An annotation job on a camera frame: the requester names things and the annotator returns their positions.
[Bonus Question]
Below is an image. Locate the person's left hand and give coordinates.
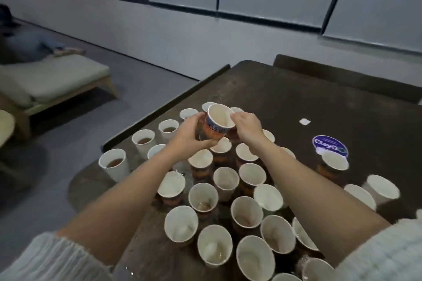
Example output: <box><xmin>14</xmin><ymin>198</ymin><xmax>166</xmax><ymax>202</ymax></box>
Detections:
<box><xmin>161</xmin><ymin>112</ymin><xmax>216</xmax><ymax>163</ymax></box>

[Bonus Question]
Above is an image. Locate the person's right hand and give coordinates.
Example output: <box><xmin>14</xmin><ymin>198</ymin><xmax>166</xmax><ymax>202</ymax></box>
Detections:
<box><xmin>229</xmin><ymin>111</ymin><xmax>270</xmax><ymax>155</ymax></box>

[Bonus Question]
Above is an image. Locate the orange blue patterned paper cup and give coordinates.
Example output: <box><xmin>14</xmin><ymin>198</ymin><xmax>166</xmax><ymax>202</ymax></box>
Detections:
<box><xmin>203</xmin><ymin>103</ymin><xmax>236</xmax><ymax>141</ymax></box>

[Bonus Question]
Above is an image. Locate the group of paper cups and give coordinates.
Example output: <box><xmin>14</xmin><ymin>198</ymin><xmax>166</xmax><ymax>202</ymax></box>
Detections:
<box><xmin>98</xmin><ymin>101</ymin><xmax>402</xmax><ymax>281</ymax></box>

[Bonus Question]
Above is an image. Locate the person's right forearm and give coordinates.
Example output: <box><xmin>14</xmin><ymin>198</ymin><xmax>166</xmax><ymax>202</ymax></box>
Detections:
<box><xmin>254</xmin><ymin>139</ymin><xmax>422</xmax><ymax>281</ymax></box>

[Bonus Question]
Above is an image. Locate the person's left forearm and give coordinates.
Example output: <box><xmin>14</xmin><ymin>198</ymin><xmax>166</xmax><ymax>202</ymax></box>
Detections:
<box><xmin>56</xmin><ymin>152</ymin><xmax>179</xmax><ymax>281</ymax></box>

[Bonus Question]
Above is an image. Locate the round blue sticker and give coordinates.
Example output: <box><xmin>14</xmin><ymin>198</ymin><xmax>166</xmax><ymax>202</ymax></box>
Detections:
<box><xmin>312</xmin><ymin>134</ymin><xmax>349</xmax><ymax>159</ymax></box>

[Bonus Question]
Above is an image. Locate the dark wooden table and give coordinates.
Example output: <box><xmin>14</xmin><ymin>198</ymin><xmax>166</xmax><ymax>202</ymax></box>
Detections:
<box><xmin>68</xmin><ymin>60</ymin><xmax>422</xmax><ymax>281</ymax></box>

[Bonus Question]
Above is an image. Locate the dark wooden chair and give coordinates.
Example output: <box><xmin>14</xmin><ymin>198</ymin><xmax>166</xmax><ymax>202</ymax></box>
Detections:
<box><xmin>273</xmin><ymin>54</ymin><xmax>422</xmax><ymax>104</ymax></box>

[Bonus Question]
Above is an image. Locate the beige cushioned lounge chair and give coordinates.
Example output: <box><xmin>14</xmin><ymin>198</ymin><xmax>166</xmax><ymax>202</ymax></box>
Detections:
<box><xmin>0</xmin><ymin>54</ymin><xmax>121</xmax><ymax>141</ymax></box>

